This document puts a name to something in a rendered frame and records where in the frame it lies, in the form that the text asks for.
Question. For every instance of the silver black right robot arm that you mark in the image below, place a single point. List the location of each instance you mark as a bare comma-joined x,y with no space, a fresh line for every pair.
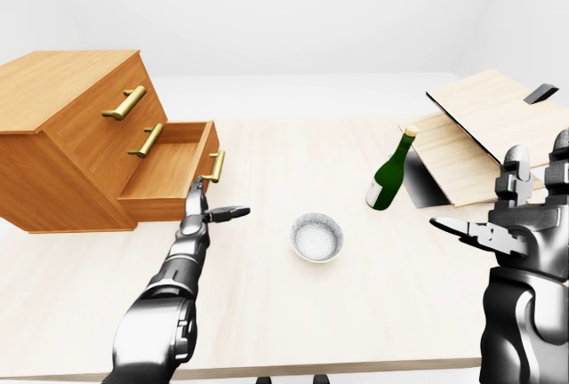
520,330

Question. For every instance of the white speckled bowl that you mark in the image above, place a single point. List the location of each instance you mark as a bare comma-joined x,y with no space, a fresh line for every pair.
316,239

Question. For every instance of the wooden cabinet with drawers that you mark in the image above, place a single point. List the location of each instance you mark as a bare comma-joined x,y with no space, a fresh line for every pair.
40,179

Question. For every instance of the small dark shape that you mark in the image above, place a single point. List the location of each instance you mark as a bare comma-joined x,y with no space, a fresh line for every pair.
263,380
320,379

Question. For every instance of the pale wooden box body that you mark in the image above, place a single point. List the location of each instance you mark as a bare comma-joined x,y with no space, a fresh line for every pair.
462,166

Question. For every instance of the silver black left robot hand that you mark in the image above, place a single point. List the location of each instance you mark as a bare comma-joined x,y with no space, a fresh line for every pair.
194,219

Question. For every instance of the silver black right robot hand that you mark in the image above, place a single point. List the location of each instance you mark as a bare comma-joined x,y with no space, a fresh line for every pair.
533,237

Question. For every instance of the pale wooden box lid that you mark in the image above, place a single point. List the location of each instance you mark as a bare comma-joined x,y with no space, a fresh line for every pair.
484,104

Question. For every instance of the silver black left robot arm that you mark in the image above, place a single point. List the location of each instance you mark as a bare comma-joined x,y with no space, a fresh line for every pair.
164,313

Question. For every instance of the green glass bottle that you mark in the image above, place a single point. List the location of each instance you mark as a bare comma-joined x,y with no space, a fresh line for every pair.
387,179

